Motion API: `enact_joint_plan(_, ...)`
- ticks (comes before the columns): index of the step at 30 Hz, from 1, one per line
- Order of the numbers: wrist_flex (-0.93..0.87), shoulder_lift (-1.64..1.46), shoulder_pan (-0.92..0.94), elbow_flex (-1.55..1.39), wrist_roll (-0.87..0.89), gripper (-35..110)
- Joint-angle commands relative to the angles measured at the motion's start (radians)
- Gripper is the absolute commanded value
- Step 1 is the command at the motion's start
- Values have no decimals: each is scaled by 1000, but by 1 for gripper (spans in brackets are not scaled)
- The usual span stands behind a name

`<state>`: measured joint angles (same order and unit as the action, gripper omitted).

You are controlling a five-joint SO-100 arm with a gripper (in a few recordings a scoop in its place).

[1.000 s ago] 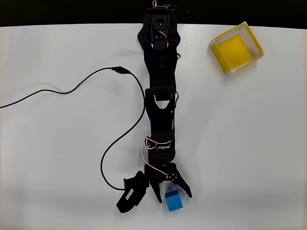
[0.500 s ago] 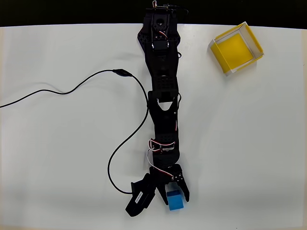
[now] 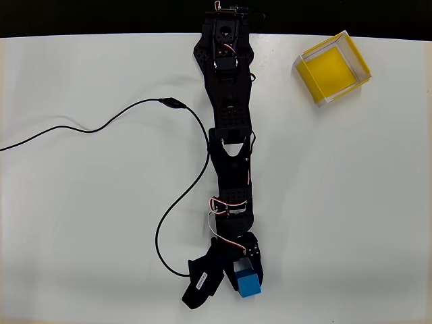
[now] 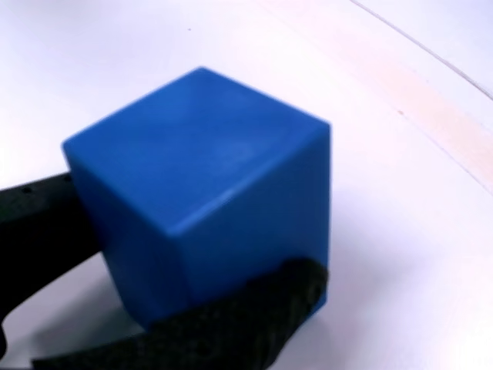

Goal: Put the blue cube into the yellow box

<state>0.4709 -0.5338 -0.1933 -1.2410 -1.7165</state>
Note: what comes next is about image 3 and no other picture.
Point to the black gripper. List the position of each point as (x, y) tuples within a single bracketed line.
[(235, 254)]

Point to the blue cube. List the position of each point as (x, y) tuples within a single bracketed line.
[(249, 285)]

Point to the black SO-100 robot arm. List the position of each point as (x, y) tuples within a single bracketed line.
[(233, 118)]

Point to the yellow and white open box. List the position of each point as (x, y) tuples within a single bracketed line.
[(332, 71)]

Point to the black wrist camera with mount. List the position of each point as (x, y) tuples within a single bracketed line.
[(202, 280)]

